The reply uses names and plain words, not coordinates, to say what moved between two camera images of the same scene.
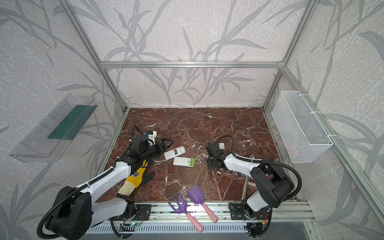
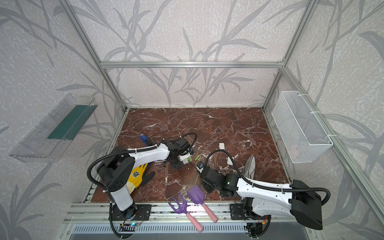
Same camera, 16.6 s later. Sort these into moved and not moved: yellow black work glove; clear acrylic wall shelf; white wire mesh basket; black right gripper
Moved: black right gripper
Not moved: white wire mesh basket; clear acrylic wall shelf; yellow black work glove
